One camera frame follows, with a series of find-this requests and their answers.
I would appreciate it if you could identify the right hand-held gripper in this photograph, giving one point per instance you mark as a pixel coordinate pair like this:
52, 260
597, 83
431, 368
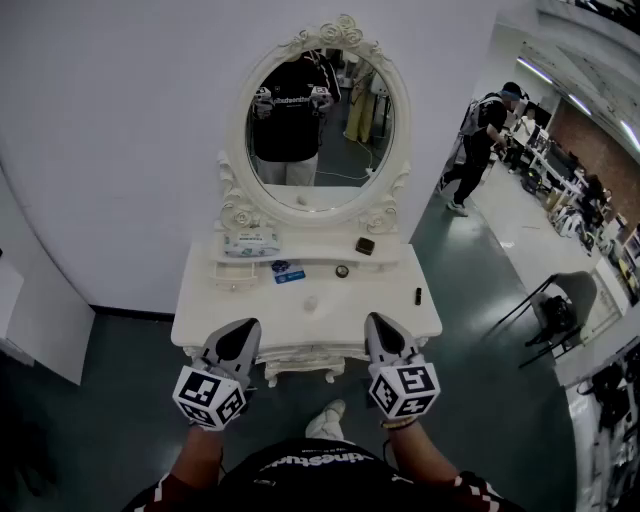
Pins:
405, 392

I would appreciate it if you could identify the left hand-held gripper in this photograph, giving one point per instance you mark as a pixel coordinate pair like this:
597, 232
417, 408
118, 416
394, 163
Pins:
207, 397

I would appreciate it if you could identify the white ornate dressing table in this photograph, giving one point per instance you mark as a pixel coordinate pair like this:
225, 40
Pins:
360, 310

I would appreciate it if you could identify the small round black tin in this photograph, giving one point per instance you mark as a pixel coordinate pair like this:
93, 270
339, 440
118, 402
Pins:
342, 271

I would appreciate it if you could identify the small dark square box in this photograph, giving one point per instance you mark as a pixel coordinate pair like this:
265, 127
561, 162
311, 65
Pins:
365, 246

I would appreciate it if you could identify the person's right forearm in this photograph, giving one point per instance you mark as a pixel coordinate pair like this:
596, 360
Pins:
415, 450

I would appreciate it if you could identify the person's left forearm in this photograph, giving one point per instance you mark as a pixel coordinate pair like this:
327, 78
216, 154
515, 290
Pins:
200, 455

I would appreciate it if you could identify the blue white flat packet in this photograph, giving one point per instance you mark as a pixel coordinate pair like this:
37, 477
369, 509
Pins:
288, 272

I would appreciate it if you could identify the person's right shoe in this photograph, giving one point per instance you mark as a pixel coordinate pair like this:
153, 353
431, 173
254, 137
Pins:
326, 420

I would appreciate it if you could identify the white green wet wipes pack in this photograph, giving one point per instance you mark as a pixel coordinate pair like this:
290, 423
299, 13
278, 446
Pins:
250, 244

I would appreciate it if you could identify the person's black jersey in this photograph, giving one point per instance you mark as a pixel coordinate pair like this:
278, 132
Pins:
325, 480

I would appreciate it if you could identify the oval white framed mirror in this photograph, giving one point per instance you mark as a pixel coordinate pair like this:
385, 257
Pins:
320, 216

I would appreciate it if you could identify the black bag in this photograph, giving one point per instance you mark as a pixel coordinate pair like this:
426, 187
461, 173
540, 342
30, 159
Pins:
556, 312

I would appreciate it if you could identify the white board panel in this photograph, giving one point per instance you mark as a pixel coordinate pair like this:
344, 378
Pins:
45, 320

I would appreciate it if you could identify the pile of black gear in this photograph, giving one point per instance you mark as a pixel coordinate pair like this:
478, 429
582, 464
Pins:
612, 400

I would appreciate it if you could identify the white office desk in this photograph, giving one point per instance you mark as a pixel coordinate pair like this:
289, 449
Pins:
555, 172

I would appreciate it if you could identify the ceiling light strip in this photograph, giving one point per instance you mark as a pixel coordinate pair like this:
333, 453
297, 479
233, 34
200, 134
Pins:
532, 69
630, 131
580, 103

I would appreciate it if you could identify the grey chair black frame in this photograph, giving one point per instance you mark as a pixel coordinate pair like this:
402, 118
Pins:
575, 295

